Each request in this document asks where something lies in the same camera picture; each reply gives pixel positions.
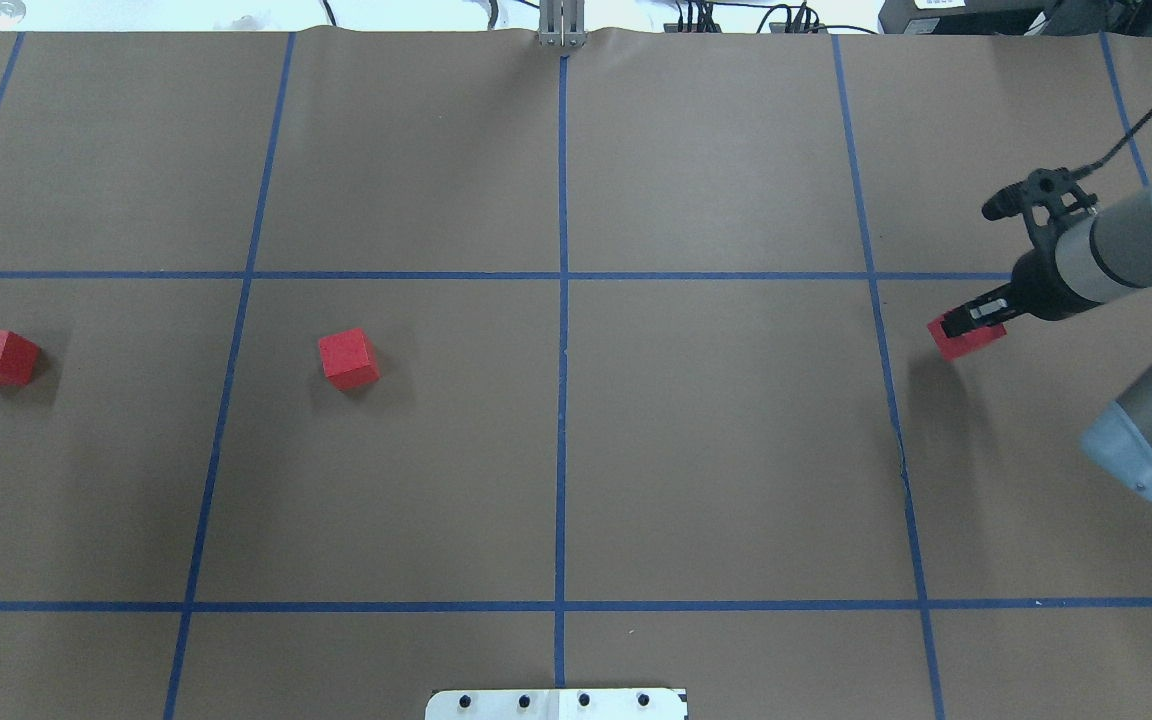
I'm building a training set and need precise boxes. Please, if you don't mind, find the white pedestal column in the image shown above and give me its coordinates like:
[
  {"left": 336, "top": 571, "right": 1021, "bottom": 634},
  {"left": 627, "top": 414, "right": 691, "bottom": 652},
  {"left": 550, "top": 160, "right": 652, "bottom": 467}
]
[{"left": 424, "top": 687, "right": 690, "bottom": 719}]

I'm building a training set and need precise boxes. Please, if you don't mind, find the black box with label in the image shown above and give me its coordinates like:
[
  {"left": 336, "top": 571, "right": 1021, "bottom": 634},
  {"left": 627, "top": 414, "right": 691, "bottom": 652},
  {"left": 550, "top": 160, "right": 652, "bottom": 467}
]
[{"left": 878, "top": 1, "right": 1046, "bottom": 36}]

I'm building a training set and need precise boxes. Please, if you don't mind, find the aluminium frame post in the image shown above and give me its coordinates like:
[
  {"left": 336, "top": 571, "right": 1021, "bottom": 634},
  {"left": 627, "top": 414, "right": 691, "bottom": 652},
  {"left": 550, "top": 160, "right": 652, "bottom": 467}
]
[{"left": 535, "top": 0, "right": 588, "bottom": 50}]

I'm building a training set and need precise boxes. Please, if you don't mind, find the brown paper mat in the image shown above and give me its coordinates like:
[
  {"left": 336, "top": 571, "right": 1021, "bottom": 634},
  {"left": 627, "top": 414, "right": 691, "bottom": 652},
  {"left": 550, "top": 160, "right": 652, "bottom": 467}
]
[{"left": 0, "top": 26, "right": 1152, "bottom": 719}]

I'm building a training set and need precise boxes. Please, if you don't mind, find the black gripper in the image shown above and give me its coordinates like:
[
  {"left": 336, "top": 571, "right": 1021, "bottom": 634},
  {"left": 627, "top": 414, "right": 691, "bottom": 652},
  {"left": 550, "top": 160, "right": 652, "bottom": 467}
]
[{"left": 940, "top": 250, "right": 1076, "bottom": 338}]

